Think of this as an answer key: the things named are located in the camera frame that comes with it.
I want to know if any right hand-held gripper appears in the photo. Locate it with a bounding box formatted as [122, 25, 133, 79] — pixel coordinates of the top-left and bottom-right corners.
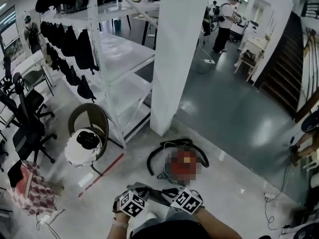
[161, 186, 203, 216]

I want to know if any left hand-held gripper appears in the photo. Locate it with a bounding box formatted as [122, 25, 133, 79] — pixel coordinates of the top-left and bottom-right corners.
[119, 182, 151, 218]

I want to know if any red vacuum cleaner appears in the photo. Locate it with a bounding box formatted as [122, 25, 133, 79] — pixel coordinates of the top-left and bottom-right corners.
[157, 145, 203, 187]

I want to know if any black vacuum cleaner hose piece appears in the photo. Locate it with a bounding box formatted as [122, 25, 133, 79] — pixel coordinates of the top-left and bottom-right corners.
[146, 138, 210, 176]

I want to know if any person's left forearm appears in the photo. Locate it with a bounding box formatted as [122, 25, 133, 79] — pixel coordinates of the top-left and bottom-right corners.
[106, 209, 131, 239]

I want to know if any person's right forearm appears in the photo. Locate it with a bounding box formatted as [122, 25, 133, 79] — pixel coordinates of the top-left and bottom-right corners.
[193, 207, 244, 239]

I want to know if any pale wristband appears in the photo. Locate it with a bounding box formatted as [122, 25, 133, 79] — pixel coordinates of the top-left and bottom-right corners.
[111, 217, 128, 231]

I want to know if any brown round-back chair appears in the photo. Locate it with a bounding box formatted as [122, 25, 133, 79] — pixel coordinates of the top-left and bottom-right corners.
[64, 103, 125, 177]

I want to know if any black cap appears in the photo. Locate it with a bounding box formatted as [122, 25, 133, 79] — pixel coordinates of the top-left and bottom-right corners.
[76, 130, 100, 150]

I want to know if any red and white checked cloth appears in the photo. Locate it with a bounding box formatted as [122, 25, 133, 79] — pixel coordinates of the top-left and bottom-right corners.
[6, 160, 64, 216]

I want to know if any red box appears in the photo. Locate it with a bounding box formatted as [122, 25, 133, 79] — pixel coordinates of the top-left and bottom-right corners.
[14, 168, 34, 199]

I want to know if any black flat pouch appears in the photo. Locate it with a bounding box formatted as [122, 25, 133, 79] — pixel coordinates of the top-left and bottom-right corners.
[7, 159, 23, 188]

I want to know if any black fan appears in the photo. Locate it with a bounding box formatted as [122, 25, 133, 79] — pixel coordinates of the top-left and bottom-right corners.
[296, 222, 319, 239]

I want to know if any black office chair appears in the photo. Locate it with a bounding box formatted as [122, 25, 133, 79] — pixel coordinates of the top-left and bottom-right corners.
[0, 72, 58, 164]

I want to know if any white metal shelf rack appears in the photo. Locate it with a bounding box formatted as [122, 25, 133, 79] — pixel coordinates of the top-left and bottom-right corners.
[37, 0, 160, 149]

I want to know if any row of black hanging bags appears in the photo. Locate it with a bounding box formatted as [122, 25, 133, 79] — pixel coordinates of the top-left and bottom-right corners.
[39, 20, 101, 103]

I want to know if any white wooden side table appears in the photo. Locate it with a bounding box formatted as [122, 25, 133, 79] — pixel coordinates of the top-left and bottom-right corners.
[233, 36, 267, 82]

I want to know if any dark wooden staircase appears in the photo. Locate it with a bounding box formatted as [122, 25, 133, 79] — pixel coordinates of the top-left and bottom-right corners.
[254, 10, 309, 120]

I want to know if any white desk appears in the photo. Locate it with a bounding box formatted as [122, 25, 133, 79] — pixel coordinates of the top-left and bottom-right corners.
[11, 50, 55, 96]

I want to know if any white machine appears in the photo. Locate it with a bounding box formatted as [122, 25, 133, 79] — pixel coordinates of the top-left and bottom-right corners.
[229, 15, 250, 43]

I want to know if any black-legged table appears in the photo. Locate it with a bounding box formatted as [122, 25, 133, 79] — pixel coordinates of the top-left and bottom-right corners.
[132, 11, 160, 46]

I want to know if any white vacuum power cable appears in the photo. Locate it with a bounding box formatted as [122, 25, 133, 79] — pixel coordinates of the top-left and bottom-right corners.
[162, 141, 176, 183]

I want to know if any thin floor cable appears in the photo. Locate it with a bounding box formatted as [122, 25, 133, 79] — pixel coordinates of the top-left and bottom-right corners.
[264, 162, 293, 231]

